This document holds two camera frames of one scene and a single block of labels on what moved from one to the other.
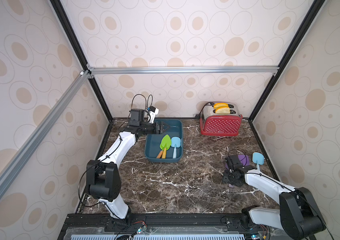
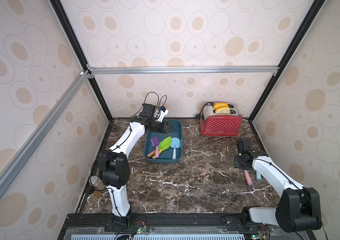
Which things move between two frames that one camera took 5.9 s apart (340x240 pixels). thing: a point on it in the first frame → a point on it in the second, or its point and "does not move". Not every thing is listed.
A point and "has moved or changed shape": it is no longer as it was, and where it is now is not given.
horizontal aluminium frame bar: (184, 70) does not move
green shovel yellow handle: (165, 143) has moved or changed shape
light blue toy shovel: (175, 143) does not move
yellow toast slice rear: (219, 105) does not move
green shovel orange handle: (159, 156) → (151, 153)
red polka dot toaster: (212, 124) does not move
